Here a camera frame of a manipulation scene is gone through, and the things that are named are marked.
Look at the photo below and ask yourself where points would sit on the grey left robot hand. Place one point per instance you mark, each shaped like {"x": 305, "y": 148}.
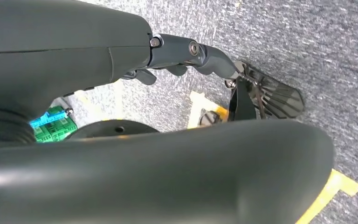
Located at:
{"x": 58, "y": 31}

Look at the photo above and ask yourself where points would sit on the yellow tape square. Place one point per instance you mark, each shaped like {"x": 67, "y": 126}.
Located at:
{"x": 336, "y": 185}

